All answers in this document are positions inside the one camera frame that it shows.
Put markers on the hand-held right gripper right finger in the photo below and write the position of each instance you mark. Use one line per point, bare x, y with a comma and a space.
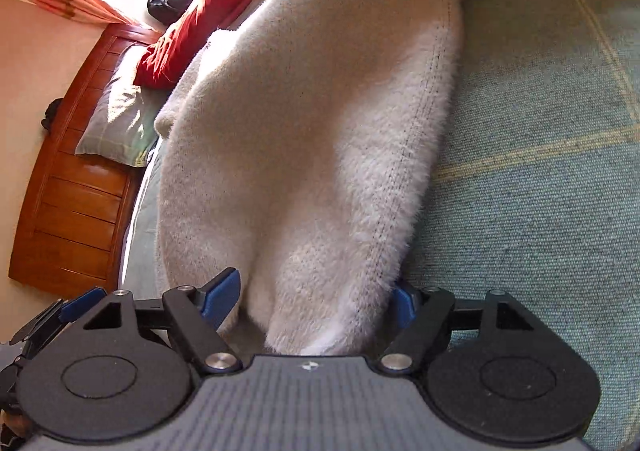
402, 303

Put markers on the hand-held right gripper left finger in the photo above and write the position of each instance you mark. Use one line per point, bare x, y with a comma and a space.
222, 298

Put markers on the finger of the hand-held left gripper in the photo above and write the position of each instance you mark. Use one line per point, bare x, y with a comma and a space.
82, 306

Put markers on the white knit sweater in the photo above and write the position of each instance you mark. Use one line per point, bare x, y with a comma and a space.
300, 131

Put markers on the wooden headboard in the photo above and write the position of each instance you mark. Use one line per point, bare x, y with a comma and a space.
70, 211

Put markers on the plaid pillow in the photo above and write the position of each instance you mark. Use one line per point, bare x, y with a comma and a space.
115, 116

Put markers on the small dark object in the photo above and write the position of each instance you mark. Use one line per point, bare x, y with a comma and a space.
51, 113

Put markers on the red quilt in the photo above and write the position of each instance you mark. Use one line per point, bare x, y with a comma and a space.
200, 21

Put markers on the black backpack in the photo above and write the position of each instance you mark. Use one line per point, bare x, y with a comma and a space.
170, 3

